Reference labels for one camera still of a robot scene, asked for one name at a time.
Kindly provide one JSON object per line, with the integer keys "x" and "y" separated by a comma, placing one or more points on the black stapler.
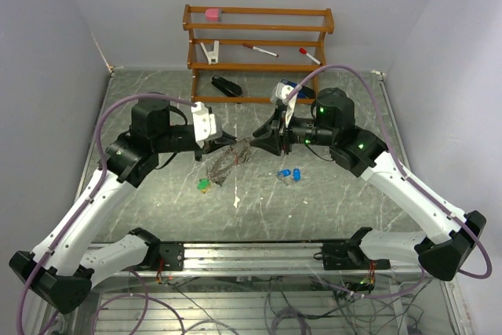
{"x": 228, "y": 88}

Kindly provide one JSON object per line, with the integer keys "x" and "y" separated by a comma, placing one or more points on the red capped white marker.
{"x": 309, "y": 56}

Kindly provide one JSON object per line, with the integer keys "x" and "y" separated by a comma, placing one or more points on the blue stapler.
{"x": 304, "y": 93}

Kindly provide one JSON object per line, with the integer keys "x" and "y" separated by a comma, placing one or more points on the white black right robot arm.
{"x": 446, "y": 235}

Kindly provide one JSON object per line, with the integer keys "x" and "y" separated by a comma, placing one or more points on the pink eraser block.
{"x": 213, "y": 15}

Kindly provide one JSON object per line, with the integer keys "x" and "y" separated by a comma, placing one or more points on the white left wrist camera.
{"x": 204, "y": 123}

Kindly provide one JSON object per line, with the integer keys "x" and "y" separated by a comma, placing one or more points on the green key tag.
{"x": 203, "y": 184}

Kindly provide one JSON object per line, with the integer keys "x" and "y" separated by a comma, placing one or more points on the brown wooden shelf rack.
{"x": 282, "y": 31}

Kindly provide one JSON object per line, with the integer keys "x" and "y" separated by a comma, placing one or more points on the white plastic clip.
{"x": 212, "y": 56}

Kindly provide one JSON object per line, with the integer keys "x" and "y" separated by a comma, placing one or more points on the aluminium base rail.
{"x": 225, "y": 259}

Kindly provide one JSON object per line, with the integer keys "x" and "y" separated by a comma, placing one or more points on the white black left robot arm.
{"x": 61, "y": 270}

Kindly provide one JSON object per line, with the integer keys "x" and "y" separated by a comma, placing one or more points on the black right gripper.
{"x": 280, "y": 135}

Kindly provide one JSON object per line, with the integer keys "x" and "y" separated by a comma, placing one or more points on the red white marker pen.
{"x": 259, "y": 50}

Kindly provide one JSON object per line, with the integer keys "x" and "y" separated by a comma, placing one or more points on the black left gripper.
{"x": 212, "y": 145}

